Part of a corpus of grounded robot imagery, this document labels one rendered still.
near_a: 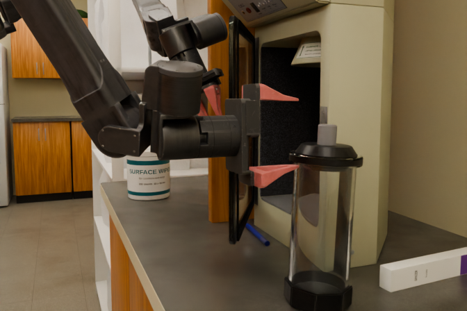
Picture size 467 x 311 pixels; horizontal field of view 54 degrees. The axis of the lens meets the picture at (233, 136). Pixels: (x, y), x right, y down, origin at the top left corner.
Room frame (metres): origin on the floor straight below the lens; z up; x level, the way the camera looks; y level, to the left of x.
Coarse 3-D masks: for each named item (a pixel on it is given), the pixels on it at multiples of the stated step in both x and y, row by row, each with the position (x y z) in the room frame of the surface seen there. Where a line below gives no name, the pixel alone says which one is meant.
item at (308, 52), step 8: (304, 40) 0.94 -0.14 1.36; (312, 40) 0.92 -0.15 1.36; (320, 40) 0.91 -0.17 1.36; (304, 48) 0.93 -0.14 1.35; (312, 48) 0.91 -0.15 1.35; (320, 48) 0.90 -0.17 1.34; (296, 56) 0.94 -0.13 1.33; (304, 56) 0.91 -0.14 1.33; (312, 56) 0.90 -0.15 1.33; (320, 56) 0.89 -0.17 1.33; (296, 64) 0.93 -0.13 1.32; (304, 64) 1.03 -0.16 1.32; (312, 64) 1.04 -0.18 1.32
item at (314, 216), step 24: (312, 168) 0.65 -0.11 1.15; (336, 168) 0.63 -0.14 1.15; (312, 192) 0.64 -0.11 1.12; (336, 192) 0.64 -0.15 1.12; (312, 216) 0.64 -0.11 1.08; (336, 216) 0.64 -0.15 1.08; (312, 240) 0.64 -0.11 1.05; (336, 240) 0.64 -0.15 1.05; (288, 264) 0.68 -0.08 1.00; (312, 264) 0.64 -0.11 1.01; (336, 264) 0.64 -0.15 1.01; (312, 288) 0.64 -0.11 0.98; (336, 288) 0.64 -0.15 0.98
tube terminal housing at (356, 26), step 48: (336, 0) 0.80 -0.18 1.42; (384, 0) 0.84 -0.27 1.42; (336, 48) 0.80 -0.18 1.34; (384, 48) 0.86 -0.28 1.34; (336, 96) 0.80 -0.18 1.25; (384, 96) 0.89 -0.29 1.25; (384, 144) 0.91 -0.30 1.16; (384, 192) 0.94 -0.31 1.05; (288, 240) 0.93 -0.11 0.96; (384, 240) 0.97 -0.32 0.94
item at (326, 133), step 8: (320, 128) 0.68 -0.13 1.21; (328, 128) 0.67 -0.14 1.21; (336, 128) 0.68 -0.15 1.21; (320, 136) 0.68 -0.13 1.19; (328, 136) 0.67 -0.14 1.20; (304, 144) 0.67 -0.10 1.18; (312, 144) 0.67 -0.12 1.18; (320, 144) 0.68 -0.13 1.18; (328, 144) 0.67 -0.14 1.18; (336, 144) 0.69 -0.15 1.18; (344, 144) 0.69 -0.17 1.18; (296, 152) 0.68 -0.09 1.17; (304, 152) 0.66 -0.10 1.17; (312, 152) 0.65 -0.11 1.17; (320, 152) 0.65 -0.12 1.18; (328, 152) 0.64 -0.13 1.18; (336, 152) 0.64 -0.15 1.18; (344, 152) 0.65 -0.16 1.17; (352, 152) 0.66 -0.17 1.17
